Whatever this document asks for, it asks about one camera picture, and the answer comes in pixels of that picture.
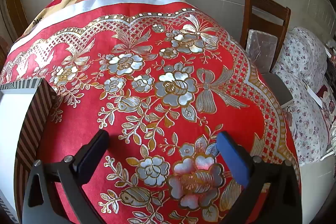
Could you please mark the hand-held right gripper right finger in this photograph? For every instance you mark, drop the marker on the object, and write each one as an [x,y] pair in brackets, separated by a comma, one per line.
[233,158]

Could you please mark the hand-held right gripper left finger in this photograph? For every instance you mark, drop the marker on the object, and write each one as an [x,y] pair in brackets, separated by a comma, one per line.
[92,150]

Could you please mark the red floral tablecloth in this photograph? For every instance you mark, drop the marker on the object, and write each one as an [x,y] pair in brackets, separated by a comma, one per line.
[162,56]

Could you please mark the floral bed cover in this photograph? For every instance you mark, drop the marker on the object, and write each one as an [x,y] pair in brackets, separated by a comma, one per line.
[304,69]

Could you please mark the printed pillow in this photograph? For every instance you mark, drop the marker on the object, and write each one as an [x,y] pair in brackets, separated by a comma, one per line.
[328,106]

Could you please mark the striped cardboard box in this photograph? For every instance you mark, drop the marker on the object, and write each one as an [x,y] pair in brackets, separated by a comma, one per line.
[31,119]

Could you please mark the brown wooden chair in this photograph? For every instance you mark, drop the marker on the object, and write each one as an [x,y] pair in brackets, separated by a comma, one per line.
[262,14]

